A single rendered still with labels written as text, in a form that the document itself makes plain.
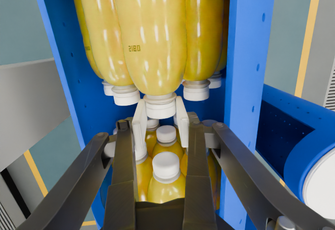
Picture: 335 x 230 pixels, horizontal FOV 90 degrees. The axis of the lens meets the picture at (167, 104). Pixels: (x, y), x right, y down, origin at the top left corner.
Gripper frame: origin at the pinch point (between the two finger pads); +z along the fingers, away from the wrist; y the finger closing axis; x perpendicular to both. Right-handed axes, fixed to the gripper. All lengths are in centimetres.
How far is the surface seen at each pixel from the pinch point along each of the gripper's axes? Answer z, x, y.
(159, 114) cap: 1.0, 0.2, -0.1
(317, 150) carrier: 17.2, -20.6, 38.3
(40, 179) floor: 118, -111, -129
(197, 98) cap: 5.5, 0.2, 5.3
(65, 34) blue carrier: 10.2, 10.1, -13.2
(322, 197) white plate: 15, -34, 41
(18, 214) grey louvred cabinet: 105, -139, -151
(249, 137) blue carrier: -1.4, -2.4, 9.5
